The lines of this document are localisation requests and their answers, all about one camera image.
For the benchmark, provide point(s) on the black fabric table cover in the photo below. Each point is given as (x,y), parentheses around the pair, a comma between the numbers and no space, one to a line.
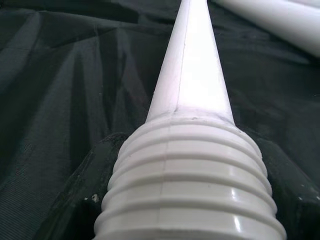
(50,75)

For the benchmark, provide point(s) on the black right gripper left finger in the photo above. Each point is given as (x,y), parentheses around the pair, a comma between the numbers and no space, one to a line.
(92,180)

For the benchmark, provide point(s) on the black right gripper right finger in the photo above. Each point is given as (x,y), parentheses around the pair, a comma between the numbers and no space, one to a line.
(295,200)

